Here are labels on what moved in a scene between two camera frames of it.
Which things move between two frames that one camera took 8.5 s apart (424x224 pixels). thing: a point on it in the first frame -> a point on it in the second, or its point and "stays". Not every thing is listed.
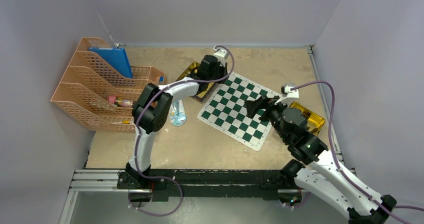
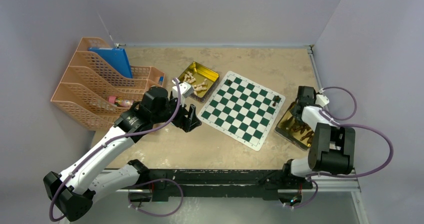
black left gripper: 223,69 -> 188,122
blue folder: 116,57 stays
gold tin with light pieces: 203,92 stays
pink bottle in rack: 120,102 stays
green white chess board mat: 226,111 stays
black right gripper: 253,107 -> 296,116
